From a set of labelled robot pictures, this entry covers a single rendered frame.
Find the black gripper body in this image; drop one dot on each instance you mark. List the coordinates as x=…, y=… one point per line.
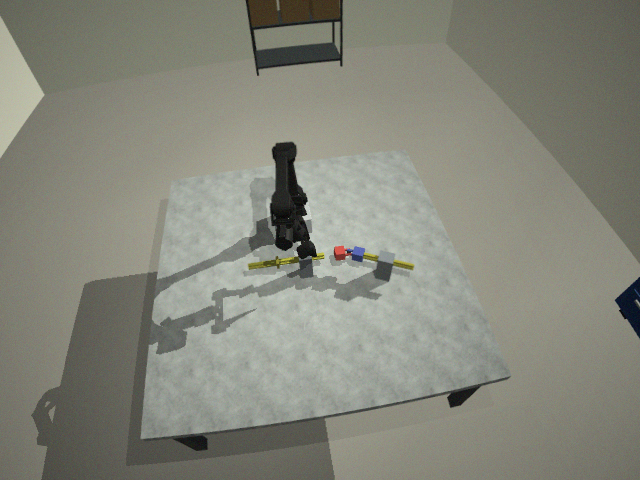
x=299, y=234

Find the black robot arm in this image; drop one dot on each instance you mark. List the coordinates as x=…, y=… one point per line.
x=288, y=197

